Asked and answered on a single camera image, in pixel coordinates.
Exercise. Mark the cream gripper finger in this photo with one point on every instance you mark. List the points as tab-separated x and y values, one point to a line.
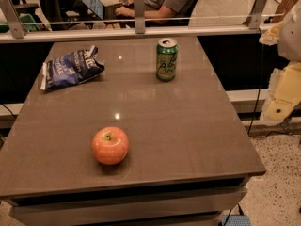
284	93
270	37

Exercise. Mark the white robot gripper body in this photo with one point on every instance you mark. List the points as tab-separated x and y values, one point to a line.
291	38

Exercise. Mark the green soda can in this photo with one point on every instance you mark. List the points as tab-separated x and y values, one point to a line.
166	59

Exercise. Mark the seated person in grey shirt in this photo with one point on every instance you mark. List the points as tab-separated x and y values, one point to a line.
162	11

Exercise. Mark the blue perforated box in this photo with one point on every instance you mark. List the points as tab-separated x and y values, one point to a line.
235	220

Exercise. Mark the open laptop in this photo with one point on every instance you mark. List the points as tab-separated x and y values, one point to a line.
104	9

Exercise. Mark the red apple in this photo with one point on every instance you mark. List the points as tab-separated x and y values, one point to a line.
110	145

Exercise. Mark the blue chip bag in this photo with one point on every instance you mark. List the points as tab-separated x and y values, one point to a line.
72	69

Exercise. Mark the green bin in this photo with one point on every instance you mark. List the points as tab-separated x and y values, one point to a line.
28	22

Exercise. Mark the glass barrier panel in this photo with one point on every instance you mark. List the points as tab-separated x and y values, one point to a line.
55	10

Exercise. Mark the right metal glass bracket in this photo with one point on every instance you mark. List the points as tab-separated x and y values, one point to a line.
253	20

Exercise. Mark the metal glass bracket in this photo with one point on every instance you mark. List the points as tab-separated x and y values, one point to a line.
253	20
139	16
15	25

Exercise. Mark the middle metal glass bracket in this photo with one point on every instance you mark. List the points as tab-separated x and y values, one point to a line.
139	16

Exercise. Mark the left metal glass bracket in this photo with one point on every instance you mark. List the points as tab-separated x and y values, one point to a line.
15	25

